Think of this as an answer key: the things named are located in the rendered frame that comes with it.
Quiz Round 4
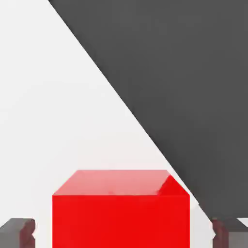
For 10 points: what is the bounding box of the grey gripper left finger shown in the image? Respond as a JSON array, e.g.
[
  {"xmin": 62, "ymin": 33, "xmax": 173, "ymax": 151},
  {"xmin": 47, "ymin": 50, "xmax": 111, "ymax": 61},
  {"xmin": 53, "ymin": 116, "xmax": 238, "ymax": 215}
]
[{"xmin": 0, "ymin": 218, "xmax": 36, "ymax": 248}]

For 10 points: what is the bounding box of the small red cube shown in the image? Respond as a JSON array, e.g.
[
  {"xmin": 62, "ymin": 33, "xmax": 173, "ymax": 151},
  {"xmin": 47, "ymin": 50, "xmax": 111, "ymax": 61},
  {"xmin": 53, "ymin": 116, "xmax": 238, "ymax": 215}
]
[{"xmin": 52, "ymin": 170, "xmax": 190, "ymax": 248}]

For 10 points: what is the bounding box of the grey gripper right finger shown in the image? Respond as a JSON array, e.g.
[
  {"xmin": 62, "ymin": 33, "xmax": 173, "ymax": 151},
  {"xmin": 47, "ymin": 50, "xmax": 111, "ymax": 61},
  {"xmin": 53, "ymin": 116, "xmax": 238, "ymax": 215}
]
[{"xmin": 212, "ymin": 217, "xmax": 248, "ymax": 248}]

